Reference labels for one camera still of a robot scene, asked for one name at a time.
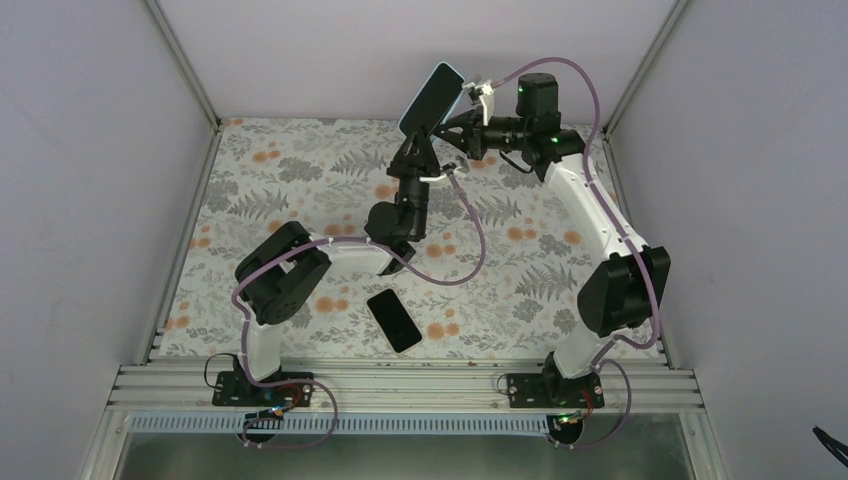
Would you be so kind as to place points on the white slotted cable duct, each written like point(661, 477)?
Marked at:
point(346, 424)

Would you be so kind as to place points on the aluminium frame post left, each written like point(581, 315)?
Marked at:
point(183, 63)

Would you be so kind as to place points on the black object at edge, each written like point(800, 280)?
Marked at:
point(835, 447)

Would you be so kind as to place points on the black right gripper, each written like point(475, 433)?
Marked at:
point(472, 142)

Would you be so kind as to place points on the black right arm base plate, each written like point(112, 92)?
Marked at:
point(539, 390)

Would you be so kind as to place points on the black smartphone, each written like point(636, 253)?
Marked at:
point(394, 321)

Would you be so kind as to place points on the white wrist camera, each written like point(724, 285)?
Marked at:
point(481, 94)
point(452, 169)

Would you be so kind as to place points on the aluminium frame post right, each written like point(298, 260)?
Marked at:
point(667, 27)

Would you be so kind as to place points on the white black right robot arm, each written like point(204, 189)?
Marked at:
point(620, 300)

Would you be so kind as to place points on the aluminium frame post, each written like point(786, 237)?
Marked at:
point(183, 63)
point(667, 27)

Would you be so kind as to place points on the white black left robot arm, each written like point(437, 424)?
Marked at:
point(278, 277)

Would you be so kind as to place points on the black phone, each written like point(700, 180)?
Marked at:
point(434, 99)

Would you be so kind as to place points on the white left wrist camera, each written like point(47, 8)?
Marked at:
point(452, 169)

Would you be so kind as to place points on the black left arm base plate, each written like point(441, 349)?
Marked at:
point(233, 389)

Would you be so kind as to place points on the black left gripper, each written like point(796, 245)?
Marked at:
point(410, 164)

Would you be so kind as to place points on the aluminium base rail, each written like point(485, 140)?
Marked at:
point(403, 386)

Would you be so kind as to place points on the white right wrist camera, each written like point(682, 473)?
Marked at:
point(481, 94)

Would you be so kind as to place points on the floral patterned table mat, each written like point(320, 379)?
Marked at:
point(503, 286)

